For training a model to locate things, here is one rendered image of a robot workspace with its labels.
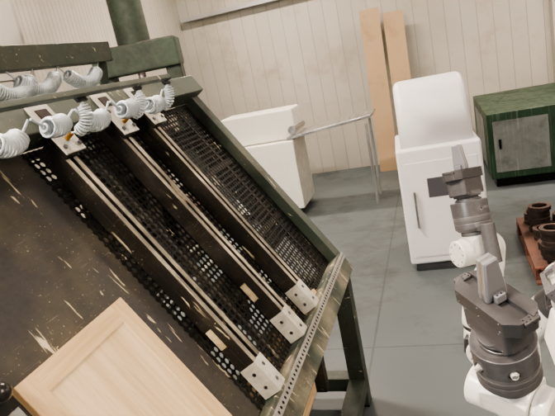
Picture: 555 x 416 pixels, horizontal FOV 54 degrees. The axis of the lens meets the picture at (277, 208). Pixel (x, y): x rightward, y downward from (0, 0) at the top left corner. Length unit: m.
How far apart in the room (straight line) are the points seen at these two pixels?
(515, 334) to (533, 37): 8.32
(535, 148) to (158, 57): 4.34
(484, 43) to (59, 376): 8.09
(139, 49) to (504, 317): 5.81
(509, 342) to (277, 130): 6.25
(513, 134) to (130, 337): 5.74
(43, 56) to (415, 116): 2.91
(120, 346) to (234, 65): 8.04
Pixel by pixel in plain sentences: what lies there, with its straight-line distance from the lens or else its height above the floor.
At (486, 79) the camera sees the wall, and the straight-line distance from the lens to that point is 8.91.
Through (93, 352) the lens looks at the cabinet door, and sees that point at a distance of 1.51.
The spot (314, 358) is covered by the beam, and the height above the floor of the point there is 0.84.
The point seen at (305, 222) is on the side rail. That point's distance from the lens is 2.82.
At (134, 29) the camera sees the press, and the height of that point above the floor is 2.55.
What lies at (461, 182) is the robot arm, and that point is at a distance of 1.37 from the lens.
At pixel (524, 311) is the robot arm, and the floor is 1.57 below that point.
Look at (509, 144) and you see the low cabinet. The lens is 6.82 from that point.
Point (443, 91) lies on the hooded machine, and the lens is 4.62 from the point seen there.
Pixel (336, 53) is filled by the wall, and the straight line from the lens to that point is 8.94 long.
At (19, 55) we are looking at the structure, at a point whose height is 2.15.
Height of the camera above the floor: 1.92
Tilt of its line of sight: 15 degrees down
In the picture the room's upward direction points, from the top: 12 degrees counter-clockwise
